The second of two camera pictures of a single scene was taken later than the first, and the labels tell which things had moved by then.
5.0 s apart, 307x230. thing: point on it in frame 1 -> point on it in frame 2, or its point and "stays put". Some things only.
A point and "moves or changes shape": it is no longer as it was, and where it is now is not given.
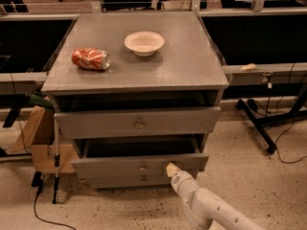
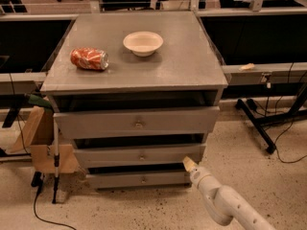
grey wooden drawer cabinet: [139, 92] stays put
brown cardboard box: [36, 137] stays put
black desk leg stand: [296, 114] stays put
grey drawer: [138, 156] moves or changes shape
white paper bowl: [144, 43] stays put
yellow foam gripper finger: [172, 170] -> [188, 164]
